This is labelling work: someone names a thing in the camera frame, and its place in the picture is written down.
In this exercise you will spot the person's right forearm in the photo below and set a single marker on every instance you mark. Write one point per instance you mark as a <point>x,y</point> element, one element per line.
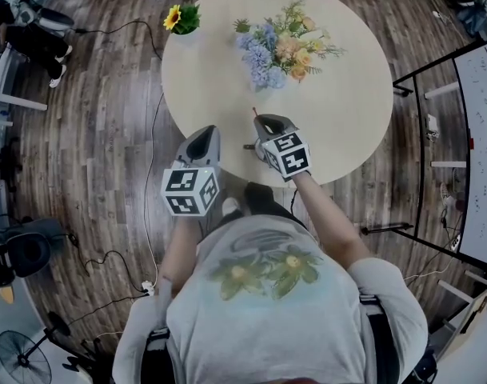
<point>331,222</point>

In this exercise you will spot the white power strip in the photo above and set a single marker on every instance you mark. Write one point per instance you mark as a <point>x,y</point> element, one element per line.
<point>148,288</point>

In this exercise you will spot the grey round seat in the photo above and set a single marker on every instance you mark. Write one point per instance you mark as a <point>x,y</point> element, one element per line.
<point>31,250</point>

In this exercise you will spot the pastel flower bouquet in vase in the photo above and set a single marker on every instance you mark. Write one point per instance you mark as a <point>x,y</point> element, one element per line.
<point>275,54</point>

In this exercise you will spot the black office chair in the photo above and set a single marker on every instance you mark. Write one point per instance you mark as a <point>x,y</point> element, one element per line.
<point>5,162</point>

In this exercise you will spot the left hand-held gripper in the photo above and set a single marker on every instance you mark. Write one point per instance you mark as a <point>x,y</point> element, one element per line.
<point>183,182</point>

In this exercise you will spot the white power adapter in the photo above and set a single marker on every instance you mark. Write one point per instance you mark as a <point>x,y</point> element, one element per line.
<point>433,124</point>

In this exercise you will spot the orange oval board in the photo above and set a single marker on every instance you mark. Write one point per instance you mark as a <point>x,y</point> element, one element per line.
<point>7,295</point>

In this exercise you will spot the white cup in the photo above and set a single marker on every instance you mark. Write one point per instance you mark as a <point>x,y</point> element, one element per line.
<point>260,156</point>

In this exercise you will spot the whiteboard on black stand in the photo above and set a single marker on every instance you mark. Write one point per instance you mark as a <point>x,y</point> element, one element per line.
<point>483,134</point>

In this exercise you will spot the potted sunflower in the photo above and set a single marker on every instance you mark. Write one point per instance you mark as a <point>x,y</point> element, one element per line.
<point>182,19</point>

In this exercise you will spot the black standing fan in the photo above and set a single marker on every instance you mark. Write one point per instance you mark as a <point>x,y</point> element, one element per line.
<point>23,358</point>

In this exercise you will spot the person's dark trouser leg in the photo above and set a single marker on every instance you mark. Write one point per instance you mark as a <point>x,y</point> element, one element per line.
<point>259,198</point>

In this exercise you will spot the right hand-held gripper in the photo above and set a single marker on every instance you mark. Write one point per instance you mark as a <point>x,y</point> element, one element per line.
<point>289,154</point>

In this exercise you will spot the white sneaker on floor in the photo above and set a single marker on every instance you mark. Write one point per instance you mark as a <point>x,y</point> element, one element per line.
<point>447,193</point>

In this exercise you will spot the white desk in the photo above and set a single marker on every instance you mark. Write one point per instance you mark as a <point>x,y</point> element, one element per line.
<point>3,80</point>

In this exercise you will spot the person's white floral shirt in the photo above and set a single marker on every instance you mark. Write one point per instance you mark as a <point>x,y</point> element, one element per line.
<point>267,314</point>

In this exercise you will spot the person's white shoe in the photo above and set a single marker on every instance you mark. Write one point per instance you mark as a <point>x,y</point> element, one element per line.
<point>230,206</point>

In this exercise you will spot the person's left forearm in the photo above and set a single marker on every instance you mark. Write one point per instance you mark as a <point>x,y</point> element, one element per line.
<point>179,246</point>

